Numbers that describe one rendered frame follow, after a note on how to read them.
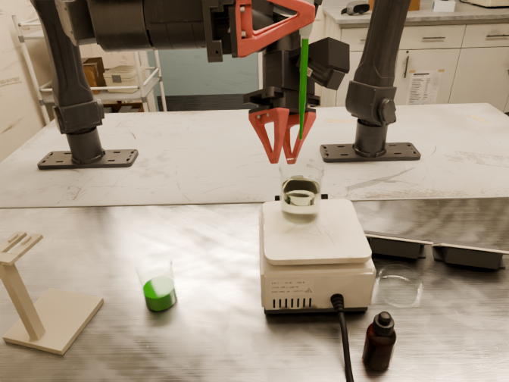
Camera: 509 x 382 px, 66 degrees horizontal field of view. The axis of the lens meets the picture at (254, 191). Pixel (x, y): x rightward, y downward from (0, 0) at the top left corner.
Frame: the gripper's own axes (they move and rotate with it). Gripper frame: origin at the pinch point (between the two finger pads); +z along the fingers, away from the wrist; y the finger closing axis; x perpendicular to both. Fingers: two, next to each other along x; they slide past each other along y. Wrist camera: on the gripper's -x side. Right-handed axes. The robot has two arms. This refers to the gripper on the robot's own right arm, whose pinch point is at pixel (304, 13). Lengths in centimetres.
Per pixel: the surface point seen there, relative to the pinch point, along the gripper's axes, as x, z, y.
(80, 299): 31.4, -28.0, -5.4
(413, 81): 74, 103, 231
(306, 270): 25.4, 0.0, -7.9
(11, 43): 32, -140, 187
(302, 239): 23.6, -0.1, -4.7
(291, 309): 31.5, -1.6, -8.1
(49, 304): 31.4, -31.6, -6.2
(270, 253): 23.6, -3.9, -7.1
